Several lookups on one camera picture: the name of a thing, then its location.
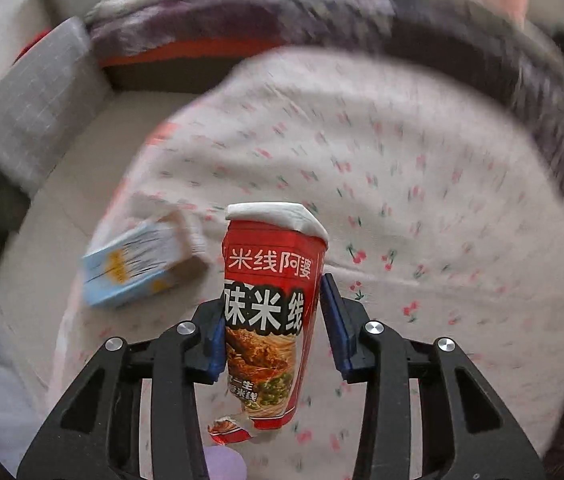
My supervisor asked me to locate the red cloth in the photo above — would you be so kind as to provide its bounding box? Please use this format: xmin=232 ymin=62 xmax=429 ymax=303
xmin=14 ymin=30 xmax=57 ymax=63

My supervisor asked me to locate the floral tablecloth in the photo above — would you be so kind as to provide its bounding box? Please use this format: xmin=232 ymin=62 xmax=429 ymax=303
xmin=49 ymin=47 xmax=564 ymax=480

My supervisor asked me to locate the torn red lid piece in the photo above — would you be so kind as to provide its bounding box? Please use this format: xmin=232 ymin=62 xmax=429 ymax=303
xmin=208 ymin=415 xmax=257 ymax=446

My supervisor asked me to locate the orange bed base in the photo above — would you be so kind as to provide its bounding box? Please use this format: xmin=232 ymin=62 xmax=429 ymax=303
xmin=99 ymin=40 xmax=273 ymax=70

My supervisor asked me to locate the grey checked cushion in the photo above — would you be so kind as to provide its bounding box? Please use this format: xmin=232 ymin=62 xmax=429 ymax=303
xmin=0 ymin=17 xmax=112 ymax=196

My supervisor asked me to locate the red noodle cup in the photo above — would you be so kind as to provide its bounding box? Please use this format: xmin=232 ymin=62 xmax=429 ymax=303
xmin=222 ymin=202 xmax=329 ymax=431

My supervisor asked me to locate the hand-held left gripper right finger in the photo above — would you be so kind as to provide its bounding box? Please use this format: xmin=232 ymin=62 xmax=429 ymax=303
xmin=319 ymin=272 xmax=548 ymax=480

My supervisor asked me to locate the purple round object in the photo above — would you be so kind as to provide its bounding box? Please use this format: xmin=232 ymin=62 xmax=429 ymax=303
xmin=205 ymin=447 xmax=249 ymax=480

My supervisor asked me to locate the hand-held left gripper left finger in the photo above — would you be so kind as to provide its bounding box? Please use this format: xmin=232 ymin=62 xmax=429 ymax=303
xmin=16 ymin=302 xmax=227 ymax=480

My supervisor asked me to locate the light blue carton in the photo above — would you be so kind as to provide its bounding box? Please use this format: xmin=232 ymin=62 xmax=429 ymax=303
xmin=82 ymin=210 xmax=209 ymax=311

